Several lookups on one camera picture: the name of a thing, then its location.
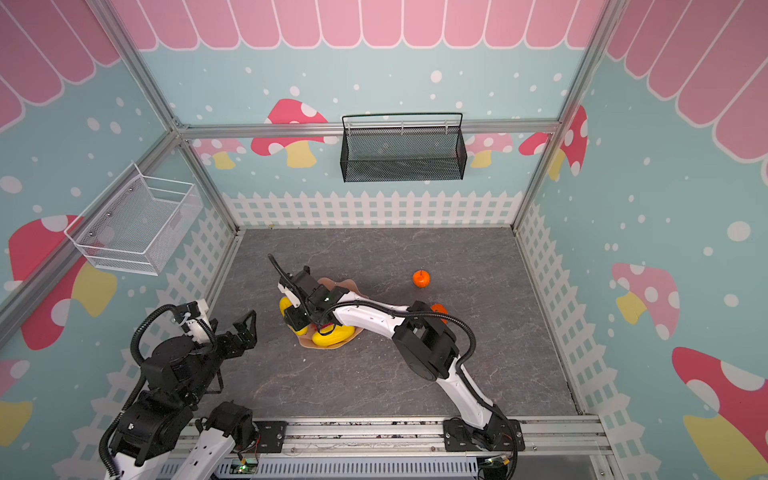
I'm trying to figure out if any yellow fake fruit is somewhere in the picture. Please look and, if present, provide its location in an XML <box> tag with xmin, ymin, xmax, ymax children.
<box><xmin>311</xmin><ymin>325</ymin><xmax>357</xmax><ymax>349</ymax></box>
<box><xmin>279</xmin><ymin>297</ymin><xmax>310</xmax><ymax>337</ymax></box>

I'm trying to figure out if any pink scalloped fruit bowl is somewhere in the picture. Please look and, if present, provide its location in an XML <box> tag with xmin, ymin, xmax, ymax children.
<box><xmin>293</xmin><ymin>277</ymin><xmax>365</xmax><ymax>352</ymax></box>

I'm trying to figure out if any black mounting plate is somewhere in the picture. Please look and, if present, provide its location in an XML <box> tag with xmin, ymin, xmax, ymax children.
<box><xmin>442</xmin><ymin>416</ymin><xmax>526</xmax><ymax>453</ymax></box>
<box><xmin>240</xmin><ymin>420</ymin><xmax>288</xmax><ymax>454</ymax></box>

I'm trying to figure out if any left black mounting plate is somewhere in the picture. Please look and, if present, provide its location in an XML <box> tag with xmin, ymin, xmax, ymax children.
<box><xmin>240</xmin><ymin>420</ymin><xmax>288</xmax><ymax>454</ymax></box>

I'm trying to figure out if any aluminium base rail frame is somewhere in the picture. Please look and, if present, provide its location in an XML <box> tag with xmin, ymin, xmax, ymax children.
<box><xmin>212</xmin><ymin>415</ymin><xmax>623</xmax><ymax>479</ymax></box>

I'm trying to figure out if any small orange fake tangerine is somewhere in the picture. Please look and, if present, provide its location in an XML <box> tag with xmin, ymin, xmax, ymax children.
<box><xmin>412</xmin><ymin>270</ymin><xmax>431</xmax><ymax>288</ymax></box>

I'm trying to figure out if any black wire mesh basket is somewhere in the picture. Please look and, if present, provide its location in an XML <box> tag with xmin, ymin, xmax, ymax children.
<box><xmin>340</xmin><ymin>112</ymin><xmax>468</xmax><ymax>183</ymax></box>

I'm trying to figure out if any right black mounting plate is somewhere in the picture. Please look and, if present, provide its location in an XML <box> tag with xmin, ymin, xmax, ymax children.
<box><xmin>442</xmin><ymin>416</ymin><xmax>526</xmax><ymax>453</ymax></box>

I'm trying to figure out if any white wire mesh basket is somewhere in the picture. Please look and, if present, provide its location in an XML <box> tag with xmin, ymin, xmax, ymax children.
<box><xmin>64</xmin><ymin>164</ymin><xmax>204</xmax><ymax>276</ymax></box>

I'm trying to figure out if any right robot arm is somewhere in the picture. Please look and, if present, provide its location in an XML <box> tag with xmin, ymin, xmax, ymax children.
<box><xmin>274</xmin><ymin>265</ymin><xmax>525</xmax><ymax>456</ymax></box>

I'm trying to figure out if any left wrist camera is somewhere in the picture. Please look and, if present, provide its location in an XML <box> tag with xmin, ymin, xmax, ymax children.
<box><xmin>176</xmin><ymin>299</ymin><xmax>210</xmax><ymax>343</ymax></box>

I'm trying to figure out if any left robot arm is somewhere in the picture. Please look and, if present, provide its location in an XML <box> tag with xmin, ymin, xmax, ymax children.
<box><xmin>98</xmin><ymin>300</ymin><xmax>257</xmax><ymax>479</ymax></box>

